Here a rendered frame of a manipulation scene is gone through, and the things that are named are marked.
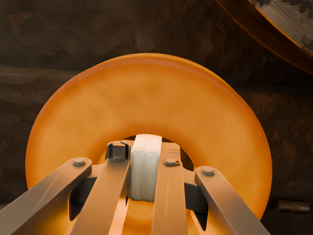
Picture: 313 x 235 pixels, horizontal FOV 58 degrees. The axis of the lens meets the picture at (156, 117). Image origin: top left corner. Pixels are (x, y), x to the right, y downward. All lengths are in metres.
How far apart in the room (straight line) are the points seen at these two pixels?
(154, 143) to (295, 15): 0.10
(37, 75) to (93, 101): 0.15
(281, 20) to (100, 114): 0.11
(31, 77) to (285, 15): 0.23
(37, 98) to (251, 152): 0.21
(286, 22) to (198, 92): 0.06
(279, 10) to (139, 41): 0.18
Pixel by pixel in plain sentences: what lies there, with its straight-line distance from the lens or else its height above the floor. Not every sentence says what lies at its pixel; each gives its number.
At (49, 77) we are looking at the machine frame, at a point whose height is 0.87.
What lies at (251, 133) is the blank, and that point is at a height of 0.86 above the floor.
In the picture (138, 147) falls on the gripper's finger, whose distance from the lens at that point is 0.15.
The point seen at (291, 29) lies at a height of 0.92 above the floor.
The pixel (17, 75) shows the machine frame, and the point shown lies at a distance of 0.31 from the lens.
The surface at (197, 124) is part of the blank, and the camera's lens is 0.16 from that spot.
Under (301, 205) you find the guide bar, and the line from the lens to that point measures 0.33.
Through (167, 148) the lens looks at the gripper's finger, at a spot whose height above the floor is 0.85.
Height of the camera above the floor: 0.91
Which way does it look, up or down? 15 degrees down
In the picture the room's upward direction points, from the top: 4 degrees clockwise
